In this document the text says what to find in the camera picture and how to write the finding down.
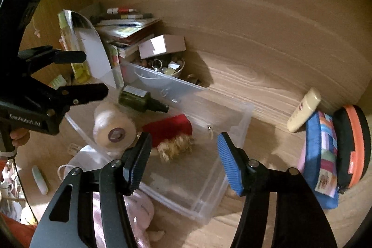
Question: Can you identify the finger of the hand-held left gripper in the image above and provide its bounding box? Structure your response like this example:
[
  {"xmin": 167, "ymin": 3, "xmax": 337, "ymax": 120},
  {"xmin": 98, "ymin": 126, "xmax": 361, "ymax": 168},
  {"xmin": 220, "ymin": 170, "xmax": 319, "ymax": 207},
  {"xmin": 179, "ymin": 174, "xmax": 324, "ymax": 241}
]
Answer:
[
  {"xmin": 56, "ymin": 83, "xmax": 109, "ymax": 106},
  {"xmin": 17, "ymin": 45, "xmax": 87, "ymax": 65}
]

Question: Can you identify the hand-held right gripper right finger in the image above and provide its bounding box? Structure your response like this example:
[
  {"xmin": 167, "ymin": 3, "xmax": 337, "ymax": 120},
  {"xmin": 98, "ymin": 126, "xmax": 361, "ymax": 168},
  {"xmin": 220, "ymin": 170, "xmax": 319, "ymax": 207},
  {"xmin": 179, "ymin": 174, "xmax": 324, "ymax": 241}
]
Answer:
[{"xmin": 216, "ymin": 132, "xmax": 339, "ymax": 248}]

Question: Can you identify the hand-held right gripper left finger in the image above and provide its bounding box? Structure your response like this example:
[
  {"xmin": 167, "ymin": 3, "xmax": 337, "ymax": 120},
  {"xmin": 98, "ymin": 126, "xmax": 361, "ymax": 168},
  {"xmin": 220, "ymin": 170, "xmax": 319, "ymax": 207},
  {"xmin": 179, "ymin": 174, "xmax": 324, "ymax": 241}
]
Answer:
[{"xmin": 29, "ymin": 132, "xmax": 153, "ymax": 248}]

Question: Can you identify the clear plastic storage box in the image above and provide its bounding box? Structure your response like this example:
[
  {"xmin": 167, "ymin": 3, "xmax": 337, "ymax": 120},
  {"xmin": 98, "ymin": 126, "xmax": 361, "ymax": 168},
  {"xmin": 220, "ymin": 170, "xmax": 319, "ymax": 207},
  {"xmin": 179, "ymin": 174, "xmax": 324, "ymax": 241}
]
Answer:
[{"xmin": 64, "ymin": 60, "xmax": 255, "ymax": 225}]

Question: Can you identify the dark green small bottle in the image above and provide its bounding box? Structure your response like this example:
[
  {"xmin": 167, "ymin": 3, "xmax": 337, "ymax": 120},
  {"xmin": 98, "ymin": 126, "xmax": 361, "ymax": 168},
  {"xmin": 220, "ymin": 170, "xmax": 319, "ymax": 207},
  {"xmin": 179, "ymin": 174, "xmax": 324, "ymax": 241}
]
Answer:
[{"xmin": 118, "ymin": 85, "xmax": 170, "ymax": 114}]

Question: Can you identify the white drawstring pouch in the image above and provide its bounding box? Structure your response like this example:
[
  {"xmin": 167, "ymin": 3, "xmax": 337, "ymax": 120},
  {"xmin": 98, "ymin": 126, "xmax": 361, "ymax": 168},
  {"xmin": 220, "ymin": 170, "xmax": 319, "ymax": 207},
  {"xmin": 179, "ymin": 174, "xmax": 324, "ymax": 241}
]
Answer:
[{"xmin": 58, "ymin": 145, "xmax": 117, "ymax": 179}]

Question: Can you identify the pink knitted cloth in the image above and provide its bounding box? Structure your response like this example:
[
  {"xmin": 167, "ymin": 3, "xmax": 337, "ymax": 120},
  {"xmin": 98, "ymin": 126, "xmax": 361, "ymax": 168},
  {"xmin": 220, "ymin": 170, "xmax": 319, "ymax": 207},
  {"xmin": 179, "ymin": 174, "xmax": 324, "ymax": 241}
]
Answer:
[{"xmin": 93, "ymin": 188, "xmax": 154, "ymax": 248}]

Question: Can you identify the small white tube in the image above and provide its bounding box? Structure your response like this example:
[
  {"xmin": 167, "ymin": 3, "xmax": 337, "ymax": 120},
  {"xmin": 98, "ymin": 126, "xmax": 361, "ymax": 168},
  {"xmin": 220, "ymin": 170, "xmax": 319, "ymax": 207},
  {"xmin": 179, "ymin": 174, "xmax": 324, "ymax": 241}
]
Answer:
[{"xmin": 31, "ymin": 166, "xmax": 49, "ymax": 195}]

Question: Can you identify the wooden desktop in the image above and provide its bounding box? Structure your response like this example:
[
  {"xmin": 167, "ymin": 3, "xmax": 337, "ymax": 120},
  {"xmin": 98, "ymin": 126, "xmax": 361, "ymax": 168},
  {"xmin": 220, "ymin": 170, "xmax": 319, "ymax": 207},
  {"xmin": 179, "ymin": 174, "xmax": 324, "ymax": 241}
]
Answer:
[{"xmin": 12, "ymin": 47, "xmax": 367, "ymax": 248}]

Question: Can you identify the person's left hand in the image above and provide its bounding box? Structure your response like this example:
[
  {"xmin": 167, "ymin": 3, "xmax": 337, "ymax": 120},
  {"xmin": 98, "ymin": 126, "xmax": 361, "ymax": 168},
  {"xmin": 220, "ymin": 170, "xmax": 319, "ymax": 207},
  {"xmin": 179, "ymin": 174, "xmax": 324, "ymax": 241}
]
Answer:
[{"xmin": 10, "ymin": 129, "xmax": 31, "ymax": 148}]

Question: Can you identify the green orange tube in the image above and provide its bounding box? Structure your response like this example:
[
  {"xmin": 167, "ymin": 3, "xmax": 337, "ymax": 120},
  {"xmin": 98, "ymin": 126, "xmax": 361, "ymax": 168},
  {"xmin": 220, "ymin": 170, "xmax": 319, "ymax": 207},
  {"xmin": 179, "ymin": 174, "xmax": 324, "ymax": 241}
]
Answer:
[{"xmin": 49, "ymin": 74, "xmax": 68, "ymax": 89}]

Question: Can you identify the white folded paper sheet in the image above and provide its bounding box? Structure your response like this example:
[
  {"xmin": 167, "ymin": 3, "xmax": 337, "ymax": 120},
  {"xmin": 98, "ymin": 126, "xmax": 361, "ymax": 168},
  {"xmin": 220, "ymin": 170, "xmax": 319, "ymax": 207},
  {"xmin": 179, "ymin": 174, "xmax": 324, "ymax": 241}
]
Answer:
[{"xmin": 64, "ymin": 10, "xmax": 117, "ymax": 89}]

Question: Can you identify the cream cylindrical container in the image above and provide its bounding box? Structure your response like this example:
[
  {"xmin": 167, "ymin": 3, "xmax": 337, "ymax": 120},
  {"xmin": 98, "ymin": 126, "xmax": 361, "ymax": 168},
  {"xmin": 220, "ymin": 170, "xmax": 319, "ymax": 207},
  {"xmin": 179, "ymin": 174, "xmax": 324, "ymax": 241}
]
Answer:
[{"xmin": 93, "ymin": 101, "xmax": 137, "ymax": 154}]

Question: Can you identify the fruit print carton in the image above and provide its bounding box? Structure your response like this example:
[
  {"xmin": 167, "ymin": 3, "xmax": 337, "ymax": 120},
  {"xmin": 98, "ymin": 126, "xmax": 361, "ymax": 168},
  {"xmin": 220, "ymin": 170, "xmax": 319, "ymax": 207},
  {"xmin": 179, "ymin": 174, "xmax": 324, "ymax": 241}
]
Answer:
[{"xmin": 109, "ymin": 45, "xmax": 120, "ymax": 86}]

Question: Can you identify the red cloth with blond fringe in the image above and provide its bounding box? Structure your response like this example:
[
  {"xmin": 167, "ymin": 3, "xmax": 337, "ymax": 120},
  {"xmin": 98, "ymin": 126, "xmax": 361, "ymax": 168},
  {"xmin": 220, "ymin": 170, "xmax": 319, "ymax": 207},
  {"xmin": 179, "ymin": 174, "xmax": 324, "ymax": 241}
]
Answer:
[{"xmin": 142, "ymin": 114, "xmax": 195, "ymax": 163}]

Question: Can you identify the stack of books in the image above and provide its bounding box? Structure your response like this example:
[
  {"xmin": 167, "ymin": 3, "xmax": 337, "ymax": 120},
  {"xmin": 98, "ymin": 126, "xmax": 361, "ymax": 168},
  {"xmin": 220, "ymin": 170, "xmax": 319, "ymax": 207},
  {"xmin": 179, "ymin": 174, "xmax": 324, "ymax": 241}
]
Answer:
[{"xmin": 90, "ymin": 11, "xmax": 162, "ymax": 58}]

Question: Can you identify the red white marker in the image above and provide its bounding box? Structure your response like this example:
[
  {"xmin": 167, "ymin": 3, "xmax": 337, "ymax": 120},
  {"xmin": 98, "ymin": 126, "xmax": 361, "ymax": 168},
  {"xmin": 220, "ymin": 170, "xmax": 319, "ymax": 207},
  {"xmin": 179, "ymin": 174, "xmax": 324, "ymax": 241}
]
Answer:
[{"xmin": 106, "ymin": 7, "xmax": 137, "ymax": 15}]

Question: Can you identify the blue patchwork pencil case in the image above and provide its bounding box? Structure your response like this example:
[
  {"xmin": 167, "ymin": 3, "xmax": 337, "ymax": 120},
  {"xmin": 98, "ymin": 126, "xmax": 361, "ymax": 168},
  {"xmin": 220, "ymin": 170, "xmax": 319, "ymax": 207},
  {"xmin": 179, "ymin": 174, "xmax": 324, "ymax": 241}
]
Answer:
[{"xmin": 298, "ymin": 111, "xmax": 340, "ymax": 210}]

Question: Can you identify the small white cardboard box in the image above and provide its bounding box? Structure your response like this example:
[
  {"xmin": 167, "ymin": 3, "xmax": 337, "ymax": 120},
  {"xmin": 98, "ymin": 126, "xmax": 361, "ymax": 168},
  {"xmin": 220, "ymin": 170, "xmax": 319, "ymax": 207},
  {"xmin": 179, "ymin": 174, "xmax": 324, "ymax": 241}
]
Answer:
[{"xmin": 138, "ymin": 34, "xmax": 186, "ymax": 60}]

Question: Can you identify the cream squeeze tube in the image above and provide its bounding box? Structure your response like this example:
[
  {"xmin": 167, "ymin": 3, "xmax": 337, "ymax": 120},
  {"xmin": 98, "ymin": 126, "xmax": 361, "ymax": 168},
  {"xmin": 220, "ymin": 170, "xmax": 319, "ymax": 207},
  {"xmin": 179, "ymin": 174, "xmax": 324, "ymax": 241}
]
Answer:
[{"xmin": 287, "ymin": 88, "xmax": 322, "ymax": 133}]

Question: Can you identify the white plastic rack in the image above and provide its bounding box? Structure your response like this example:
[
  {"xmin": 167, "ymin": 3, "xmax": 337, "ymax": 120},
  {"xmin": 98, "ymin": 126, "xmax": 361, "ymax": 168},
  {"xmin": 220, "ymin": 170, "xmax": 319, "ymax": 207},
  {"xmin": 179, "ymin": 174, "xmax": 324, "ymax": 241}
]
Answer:
[{"xmin": 0, "ymin": 161, "xmax": 27, "ymax": 222}]

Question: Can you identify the black orange round case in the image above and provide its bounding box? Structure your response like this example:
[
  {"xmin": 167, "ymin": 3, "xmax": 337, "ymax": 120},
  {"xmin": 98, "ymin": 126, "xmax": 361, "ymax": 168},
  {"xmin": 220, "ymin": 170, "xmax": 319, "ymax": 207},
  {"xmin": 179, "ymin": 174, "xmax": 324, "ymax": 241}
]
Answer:
[{"xmin": 333, "ymin": 104, "xmax": 372, "ymax": 195}]

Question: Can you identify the person's orange clothing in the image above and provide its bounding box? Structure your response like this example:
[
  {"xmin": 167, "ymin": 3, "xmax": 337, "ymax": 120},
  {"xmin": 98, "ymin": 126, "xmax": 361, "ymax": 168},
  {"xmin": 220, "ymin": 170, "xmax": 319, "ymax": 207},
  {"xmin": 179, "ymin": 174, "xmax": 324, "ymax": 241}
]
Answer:
[{"xmin": 0, "ymin": 213, "xmax": 37, "ymax": 248}]

